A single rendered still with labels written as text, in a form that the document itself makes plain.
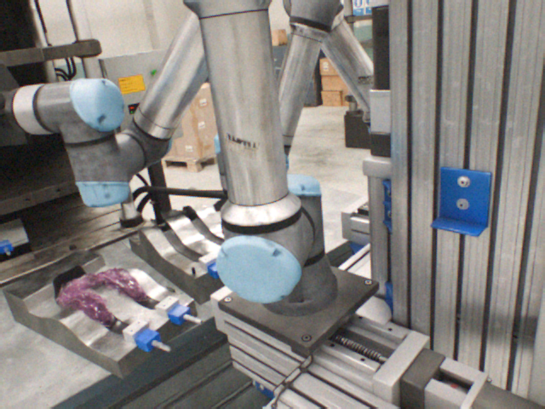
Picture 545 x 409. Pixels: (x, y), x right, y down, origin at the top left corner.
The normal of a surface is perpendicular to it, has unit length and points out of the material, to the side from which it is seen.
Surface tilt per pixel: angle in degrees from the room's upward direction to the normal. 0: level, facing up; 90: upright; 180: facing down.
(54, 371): 0
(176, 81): 104
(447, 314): 90
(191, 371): 90
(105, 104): 90
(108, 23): 90
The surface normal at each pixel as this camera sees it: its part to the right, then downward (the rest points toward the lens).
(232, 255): -0.28, 0.51
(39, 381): -0.12, -0.92
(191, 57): 0.00, 0.59
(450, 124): -0.68, 0.36
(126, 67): 0.62, 0.22
